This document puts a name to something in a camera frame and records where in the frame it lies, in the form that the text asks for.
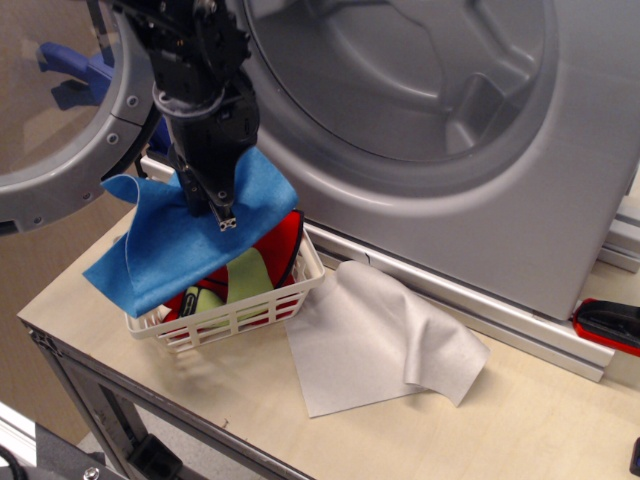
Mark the red black clamp tool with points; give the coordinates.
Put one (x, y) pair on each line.
(608, 323)

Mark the blue plastic handle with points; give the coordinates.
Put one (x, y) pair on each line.
(94, 71)

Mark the blue felt cloth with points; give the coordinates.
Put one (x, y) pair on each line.
(166, 249)

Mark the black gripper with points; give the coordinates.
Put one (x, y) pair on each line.
(207, 141)

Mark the white plastic basket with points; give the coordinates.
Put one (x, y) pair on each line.
(235, 318)

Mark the grey round machine door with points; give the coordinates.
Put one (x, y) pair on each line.
(67, 180)

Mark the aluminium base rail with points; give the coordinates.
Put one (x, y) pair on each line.
(450, 300)

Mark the grey cloth on table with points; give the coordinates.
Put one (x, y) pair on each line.
(362, 337)

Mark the metal table frame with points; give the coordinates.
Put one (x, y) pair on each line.
(109, 402)

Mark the grey toy washing machine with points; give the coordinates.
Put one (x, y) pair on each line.
(490, 142)

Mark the red patterned cloth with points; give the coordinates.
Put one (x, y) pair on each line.
(264, 267)

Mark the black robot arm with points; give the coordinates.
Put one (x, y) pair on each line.
(197, 52)

